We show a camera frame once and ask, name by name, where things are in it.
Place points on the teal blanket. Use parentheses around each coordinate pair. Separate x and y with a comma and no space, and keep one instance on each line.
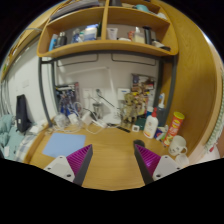
(8,136)

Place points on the dark blue spray bottle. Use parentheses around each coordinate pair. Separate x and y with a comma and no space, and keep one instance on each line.
(161,109)

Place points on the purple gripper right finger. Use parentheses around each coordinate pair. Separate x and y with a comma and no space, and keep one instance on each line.
(152,166)

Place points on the white lotion bottle red cap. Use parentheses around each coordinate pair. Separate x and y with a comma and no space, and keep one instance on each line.
(151,125)

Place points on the wooden wall shelf unit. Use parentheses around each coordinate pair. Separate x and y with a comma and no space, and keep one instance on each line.
(140,26)

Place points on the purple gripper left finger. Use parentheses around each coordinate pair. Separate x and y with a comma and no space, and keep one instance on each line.
(73,167)

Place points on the red chips can yellow lid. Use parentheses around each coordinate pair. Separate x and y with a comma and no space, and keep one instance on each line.
(173,128)

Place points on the blue mouse pad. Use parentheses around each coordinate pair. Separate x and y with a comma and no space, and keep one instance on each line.
(63,144)

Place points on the golden figurine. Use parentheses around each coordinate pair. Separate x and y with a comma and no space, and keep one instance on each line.
(129,109)

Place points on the black bottle on shelf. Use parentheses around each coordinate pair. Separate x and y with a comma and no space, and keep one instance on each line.
(147,32)

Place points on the white ceramic mug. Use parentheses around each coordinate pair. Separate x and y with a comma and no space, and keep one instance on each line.
(178,146)

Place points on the white tube on shelf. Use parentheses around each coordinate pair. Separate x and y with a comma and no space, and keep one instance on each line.
(112,33)

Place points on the small white clock cube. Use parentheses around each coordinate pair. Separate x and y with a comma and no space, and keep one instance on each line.
(135,128)

